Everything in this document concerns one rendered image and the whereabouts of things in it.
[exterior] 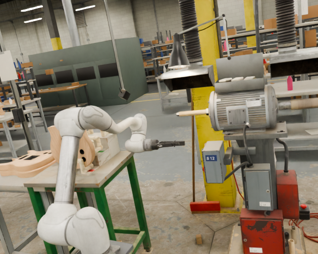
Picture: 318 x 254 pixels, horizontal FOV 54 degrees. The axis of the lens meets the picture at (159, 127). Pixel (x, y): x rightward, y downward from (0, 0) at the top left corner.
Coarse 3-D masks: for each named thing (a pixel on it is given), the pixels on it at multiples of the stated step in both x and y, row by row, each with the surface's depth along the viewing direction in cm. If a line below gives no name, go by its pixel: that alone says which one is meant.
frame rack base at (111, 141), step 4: (100, 136) 241; (108, 136) 237; (112, 136) 241; (116, 136) 247; (100, 140) 237; (104, 140) 235; (108, 140) 236; (112, 140) 241; (116, 140) 247; (96, 144) 240; (104, 144) 237; (108, 144) 236; (112, 144) 241; (116, 144) 246; (112, 148) 241; (116, 148) 246; (112, 152) 240; (116, 152) 246; (112, 156) 240
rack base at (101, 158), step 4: (104, 148) 236; (108, 148) 236; (100, 152) 228; (104, 152) 231; (108, 152) 235; (96, 156) 223; (100, 156) 226; (104, 156) 231; (108, 156) 235; (96, 160) 224; (100, 160) 226; (104, 160) 231; (108, 160) 235; (96, 164) 225; (100, 164) 226
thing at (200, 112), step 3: (183, 111) 203; (186, 111) 202; (189, 111) 201; (192, 111) 200; (195, 111) 199; (198, 111) 199; (201, 111) 198; (204, 111) 197; (180, 114) 203; (183, 114) 202; (186, 114) 202; (189, 114) 201; (192, 114) 200; (195, 114) 200; (198, 114) 199; (201, 114) 199
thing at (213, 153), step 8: (208, 144) 178; (216, 144) 176; (208, 152) 168; (216, 152) 167; (224, 152) 181; (208, 160) 170; (216, 160) 168; (208, 168) 171; (216, 168) 170; (224, 168) 177; (208, 176) 173; (216, 176) 171; (224, 176) 175
